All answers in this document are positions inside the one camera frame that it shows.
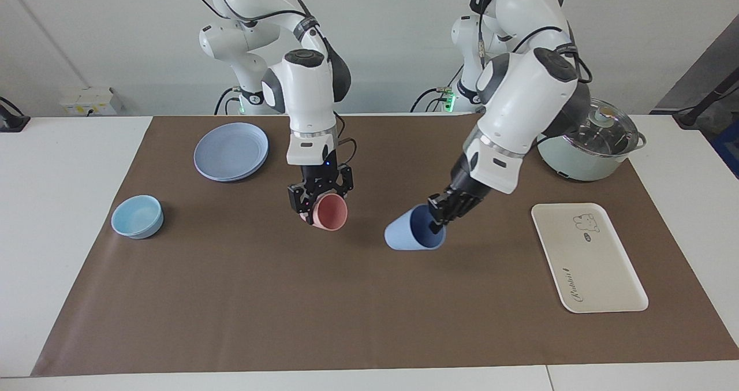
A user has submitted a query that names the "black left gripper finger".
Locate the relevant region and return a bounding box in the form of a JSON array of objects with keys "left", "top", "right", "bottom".
[
  {"left": 427, "top": 193, "right": 451, "bottom": 219},
  {"left": 430, "top": 208, "right": 463, "bottom": 235}
]

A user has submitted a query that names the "pink plastic cup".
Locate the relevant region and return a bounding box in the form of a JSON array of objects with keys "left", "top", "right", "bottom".
[{"left": 300, "top": 192, "right": 349, "bottom": 232}]

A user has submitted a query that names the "blue plastic cup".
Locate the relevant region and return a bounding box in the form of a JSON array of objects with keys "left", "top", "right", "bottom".
[{"left": 384, "top": 204, "right": 447, "bottom": 252}]

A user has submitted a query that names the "cream tray with rabbit print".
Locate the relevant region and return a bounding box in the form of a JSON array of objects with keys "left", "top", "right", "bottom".
[{"left": 531, "top": 202, "right": 650, "bottom": 314}]

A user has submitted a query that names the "periwinkle blue plate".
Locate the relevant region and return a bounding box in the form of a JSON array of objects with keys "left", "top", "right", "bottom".
[{"left": 193, "top": 122, "right": 270, "bottom": 183}]

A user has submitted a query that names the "brown table mat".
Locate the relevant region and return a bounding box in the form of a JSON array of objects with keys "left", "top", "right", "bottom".
[{"left": 30, "top": 114, "right": 739, "bottom": 378}]

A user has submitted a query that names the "pale green cooking pot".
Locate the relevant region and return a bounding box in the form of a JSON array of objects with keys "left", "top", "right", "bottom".
[{"left": 536, "top": 98, "right": 647, "bottom": 183}]

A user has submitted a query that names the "glass pot lid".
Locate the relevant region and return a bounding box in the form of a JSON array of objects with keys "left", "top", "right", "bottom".
[{"left": 561, "top": 98, "right": 641, "bottom": 159}]

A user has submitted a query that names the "light blue bowl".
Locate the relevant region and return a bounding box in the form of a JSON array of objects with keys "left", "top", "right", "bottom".
[{"left": 111, "top": 195, "right": 165, "bottom": 240}]

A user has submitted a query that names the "black stand with pole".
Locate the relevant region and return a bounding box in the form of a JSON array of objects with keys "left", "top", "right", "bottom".
[{"left": 673, "top": 66, "right": 739, "bottom": 129}]

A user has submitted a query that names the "white power socket box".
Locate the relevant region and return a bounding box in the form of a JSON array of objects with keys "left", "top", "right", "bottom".
[{"left": 59, "top": 87, "right": 124, "bottom": 117}]

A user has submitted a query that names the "blue box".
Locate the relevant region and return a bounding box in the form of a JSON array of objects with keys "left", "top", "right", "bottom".
[{"left": 711, "top": 120, "right": 739, "bottom": 179}]

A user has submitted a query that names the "black table clamp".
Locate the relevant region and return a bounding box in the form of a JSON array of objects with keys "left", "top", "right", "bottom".
[{"left": 0, "top": 96, "right": 31, "bottom": 133}]

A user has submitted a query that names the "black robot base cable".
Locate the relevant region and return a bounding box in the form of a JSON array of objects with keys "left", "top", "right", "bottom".
[
  {"left": 410, "top": 62, "right": 465, "bottom": 114},
  {"left": 214, "top": 87, "right": 238, "bottom": 116}
]

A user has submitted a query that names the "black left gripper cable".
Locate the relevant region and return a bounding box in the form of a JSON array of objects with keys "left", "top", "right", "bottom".
[{"left": 470, "top": 0, "right": 593, "bottom": 87}]

